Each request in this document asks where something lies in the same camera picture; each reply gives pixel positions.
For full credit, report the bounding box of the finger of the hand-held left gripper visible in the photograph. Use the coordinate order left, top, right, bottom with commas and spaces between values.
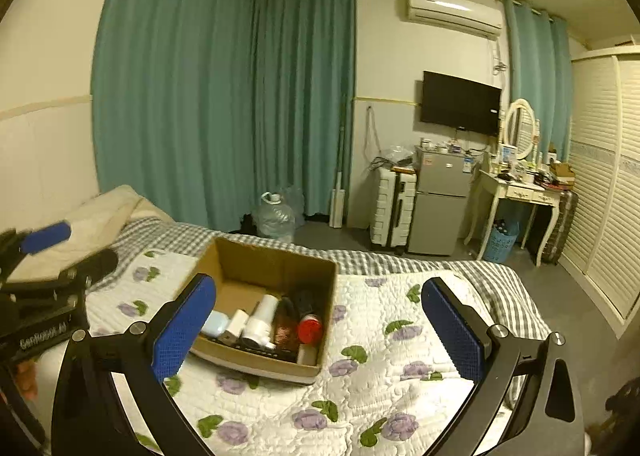
0, 220, 72, 282
0, 249, 120, 301

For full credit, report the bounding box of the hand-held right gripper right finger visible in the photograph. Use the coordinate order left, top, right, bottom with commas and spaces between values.
421, 277, 586, 456

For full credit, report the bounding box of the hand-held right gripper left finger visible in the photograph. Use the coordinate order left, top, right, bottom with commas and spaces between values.
51, 272, 218, 456

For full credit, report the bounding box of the light blue earbuds case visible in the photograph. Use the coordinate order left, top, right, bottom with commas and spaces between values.
201, 311, 230, 337

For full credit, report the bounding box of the white plastic bottle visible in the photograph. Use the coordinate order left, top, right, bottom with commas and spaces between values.
241, 293, 279, 349

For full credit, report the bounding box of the black remote control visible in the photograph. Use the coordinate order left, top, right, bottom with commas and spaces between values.
220, 336, 301, 363

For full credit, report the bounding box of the white bottle with red label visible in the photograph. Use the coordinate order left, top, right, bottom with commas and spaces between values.
297, 313, 324, 347

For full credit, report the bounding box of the black cube charger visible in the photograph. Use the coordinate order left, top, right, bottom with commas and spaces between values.
292, 286, 326, 319

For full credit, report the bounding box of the person's left hand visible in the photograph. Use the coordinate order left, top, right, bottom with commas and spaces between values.
14, 358, 40, 403

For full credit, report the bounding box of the beige blanket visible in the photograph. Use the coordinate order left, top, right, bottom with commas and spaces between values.
0, 185, 176, 282

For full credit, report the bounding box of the grey checked bed sheet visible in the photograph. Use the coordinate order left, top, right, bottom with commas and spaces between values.
107, 216, 551, 337

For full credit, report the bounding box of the floral white quilt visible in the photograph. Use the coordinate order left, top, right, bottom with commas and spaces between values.
37, 251, 546, 456

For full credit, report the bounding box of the blue plastic basket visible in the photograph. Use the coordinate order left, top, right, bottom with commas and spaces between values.
481, 221, 521, 264

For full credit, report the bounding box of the silver fridge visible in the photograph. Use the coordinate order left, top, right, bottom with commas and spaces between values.
407, 146, 473, 257

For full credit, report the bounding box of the white ribbed suitcase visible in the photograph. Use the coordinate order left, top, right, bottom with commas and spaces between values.
371, 166, 418, 249

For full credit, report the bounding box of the clear water jug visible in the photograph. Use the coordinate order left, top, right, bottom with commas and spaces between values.
257, 191, 296, 243

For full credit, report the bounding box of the dark checked suitcase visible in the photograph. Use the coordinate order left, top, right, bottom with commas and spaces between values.
542, 191, 579, 264

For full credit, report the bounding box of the white dressing table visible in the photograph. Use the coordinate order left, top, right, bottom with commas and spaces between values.
462, 169, 566, 267

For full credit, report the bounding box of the small brown cardboard box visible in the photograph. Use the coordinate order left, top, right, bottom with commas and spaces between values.
550, 162, 576, 187

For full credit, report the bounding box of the wide teal curtain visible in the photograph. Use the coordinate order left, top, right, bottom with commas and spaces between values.
92, 0, 358, 237

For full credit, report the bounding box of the white louvred wardrobe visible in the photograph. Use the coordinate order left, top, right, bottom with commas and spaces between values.
557, 44, 640, 337

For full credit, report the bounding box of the white mop pole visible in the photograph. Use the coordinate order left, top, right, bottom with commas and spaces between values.
327, 94, 348, 229

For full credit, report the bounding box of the oval white-framed mirror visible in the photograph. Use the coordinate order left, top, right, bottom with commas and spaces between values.
505, 98, 537, 162

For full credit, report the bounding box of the narrow teal curtain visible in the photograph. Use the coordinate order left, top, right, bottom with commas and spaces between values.
502, 0, 573, 162

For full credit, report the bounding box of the white air conditioner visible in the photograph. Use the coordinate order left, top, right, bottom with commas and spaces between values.
405, 0, 502, 40

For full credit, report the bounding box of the hanging black cable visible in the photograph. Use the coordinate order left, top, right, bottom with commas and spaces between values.
365, 105, 378, 157

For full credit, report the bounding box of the black wall television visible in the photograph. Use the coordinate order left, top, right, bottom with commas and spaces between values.
419, 70, 502, 137

